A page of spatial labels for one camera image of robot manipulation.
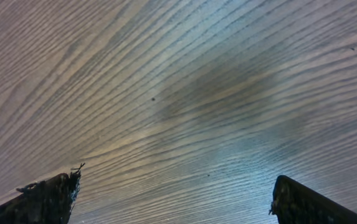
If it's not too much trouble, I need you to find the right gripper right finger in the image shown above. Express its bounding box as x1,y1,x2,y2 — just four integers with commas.
269,175,357,224

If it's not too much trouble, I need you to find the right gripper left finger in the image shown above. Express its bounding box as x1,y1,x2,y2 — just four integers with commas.
0,163,85,224

